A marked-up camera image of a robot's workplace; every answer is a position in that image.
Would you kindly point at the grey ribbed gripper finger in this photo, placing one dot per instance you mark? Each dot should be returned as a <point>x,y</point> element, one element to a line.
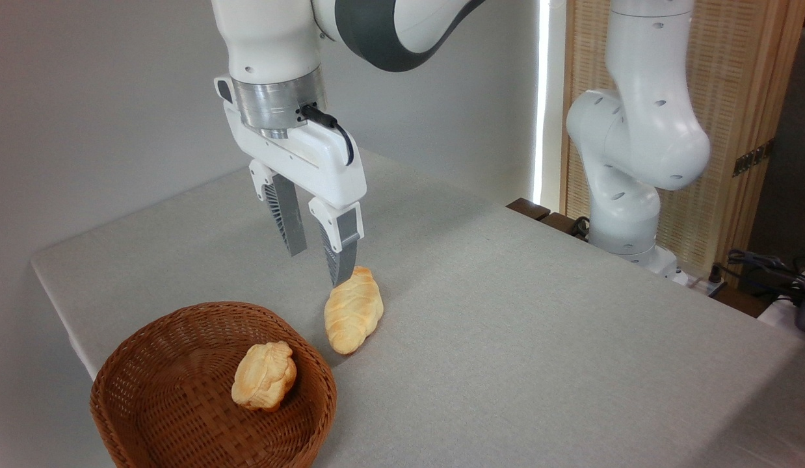
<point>289,221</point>
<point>341,244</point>

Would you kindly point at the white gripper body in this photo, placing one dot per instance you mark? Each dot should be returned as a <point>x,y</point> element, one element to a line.
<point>298,156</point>

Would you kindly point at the long twisted bread loaf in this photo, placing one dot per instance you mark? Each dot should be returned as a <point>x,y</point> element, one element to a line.
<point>354,315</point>

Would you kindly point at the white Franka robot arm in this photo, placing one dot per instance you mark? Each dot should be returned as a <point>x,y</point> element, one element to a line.
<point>643,130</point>

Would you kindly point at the round knotted bread roll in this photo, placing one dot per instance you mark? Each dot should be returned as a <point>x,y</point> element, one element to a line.
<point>264,377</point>

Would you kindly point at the brown woven wicker basket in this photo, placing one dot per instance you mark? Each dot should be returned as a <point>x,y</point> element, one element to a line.
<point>175,403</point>

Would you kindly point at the grey tablecloth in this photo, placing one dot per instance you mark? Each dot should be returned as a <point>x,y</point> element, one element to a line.
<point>506,338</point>

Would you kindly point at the dark wooden base board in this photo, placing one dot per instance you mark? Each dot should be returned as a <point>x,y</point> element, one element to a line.
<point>539,213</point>

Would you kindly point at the vertical white light strip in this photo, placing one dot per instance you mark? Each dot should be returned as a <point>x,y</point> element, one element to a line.
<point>541,97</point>

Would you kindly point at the black screen hinge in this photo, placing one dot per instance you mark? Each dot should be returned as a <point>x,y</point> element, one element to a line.
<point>753,157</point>

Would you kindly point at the woven wooden folding screen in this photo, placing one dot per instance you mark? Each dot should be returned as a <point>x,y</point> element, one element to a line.
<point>747,78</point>

